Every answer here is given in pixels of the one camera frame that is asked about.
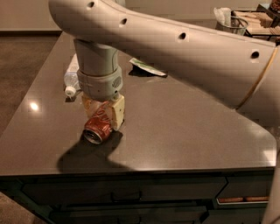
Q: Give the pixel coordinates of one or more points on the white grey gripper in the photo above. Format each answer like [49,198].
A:
[100,86]

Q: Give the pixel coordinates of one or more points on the dark cabinet drawer right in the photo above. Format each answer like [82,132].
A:
[244,191]

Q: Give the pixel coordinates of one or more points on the dark cabinet drawer left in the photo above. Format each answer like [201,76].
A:
[121,191]

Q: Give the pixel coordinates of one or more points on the dark cabinet drawer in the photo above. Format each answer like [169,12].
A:
[121,191]
[244,191]

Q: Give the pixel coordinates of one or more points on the clear plastic water bottle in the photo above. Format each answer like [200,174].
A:
[71,78]

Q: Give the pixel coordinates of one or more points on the green chip bag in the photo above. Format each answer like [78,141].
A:
[139,64]

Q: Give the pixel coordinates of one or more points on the metal mesh cup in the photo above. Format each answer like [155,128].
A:
[237,26]

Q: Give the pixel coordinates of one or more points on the white napkin in cup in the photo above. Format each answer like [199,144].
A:
[223,15]

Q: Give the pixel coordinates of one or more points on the red coke can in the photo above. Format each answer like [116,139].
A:
[98,128]

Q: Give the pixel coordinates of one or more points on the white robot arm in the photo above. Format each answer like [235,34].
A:
[241,72]

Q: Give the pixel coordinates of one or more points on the black wire snack rack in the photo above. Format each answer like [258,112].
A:
[263,22]

